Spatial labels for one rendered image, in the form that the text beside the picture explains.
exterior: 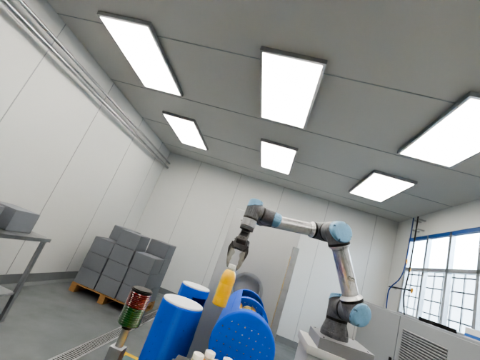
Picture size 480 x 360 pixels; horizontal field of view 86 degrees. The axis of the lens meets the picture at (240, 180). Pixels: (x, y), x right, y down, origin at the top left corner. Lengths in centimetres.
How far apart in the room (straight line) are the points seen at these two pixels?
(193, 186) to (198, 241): 144
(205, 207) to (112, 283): 284
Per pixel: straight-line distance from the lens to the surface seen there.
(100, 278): 513
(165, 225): 692
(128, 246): 493
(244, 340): 130
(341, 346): 164
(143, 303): 88
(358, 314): 158
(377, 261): 697
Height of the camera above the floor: 145
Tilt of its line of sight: 15 degrees up
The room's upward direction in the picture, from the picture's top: 20 degrees clockwise
